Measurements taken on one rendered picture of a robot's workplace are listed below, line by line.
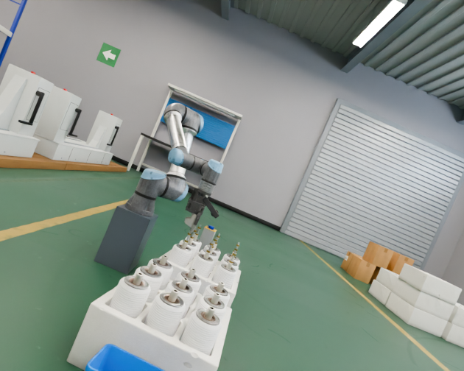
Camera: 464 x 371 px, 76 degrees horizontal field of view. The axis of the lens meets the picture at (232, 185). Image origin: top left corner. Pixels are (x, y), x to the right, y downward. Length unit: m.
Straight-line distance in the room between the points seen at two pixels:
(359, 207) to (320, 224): 0.91
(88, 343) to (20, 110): 2.54
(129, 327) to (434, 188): 7.23
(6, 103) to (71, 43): 4.66
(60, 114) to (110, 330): 2.96
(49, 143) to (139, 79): 3.67
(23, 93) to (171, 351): 2.73
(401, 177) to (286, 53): 3.60
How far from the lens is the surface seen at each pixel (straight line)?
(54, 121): 3.70
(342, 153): 6.79
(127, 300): 0.96
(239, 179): 6.43
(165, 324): 0.95
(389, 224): 7.28
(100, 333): 0.99
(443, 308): 3.92
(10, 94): 3.24
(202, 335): 0.93
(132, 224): 1.58
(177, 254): 1.46
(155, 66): 7.00
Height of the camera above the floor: 0.65
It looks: 1 degrees down
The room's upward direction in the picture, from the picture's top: 23 degrees clockwise
